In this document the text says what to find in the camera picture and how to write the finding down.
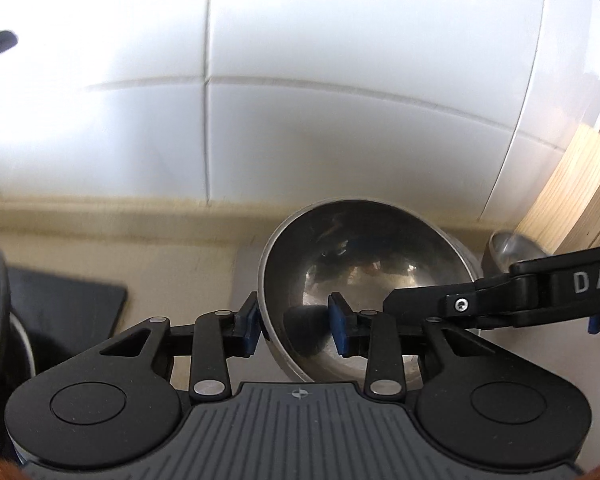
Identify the large steel bowl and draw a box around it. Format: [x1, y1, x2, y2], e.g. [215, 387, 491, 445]
[481, 231, 548, 276]

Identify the small steel bowl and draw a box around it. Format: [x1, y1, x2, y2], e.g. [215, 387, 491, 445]
[257, 198, 482, 382]

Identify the wooden cutting board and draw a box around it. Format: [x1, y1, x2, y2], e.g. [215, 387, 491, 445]
[516, 124, 600, 255]

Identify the black mat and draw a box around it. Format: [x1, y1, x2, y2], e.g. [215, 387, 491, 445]
[8, 266, 128, 373]

